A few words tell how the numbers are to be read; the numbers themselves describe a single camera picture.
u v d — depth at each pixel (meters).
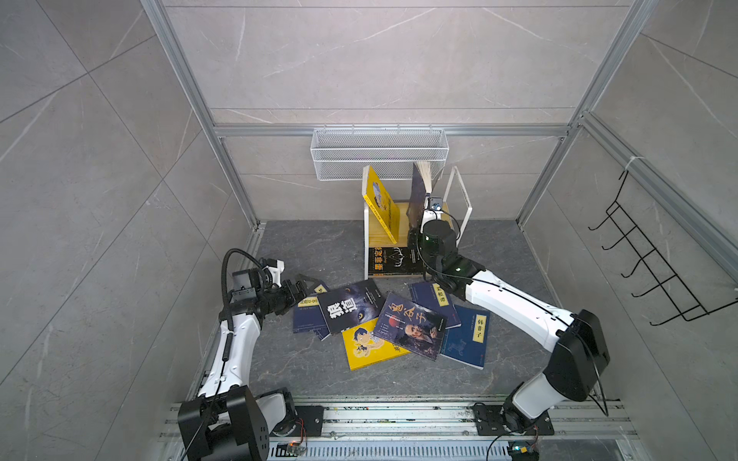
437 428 0.73
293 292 0.71
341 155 0.97
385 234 0.83
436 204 0.65
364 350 0.84
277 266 0.76
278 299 0.70
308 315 0.92
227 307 0.55
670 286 0.65
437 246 0.58
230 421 0.39
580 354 0.44
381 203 0.83
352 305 0.92
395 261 1.01
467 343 0.86
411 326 0.88
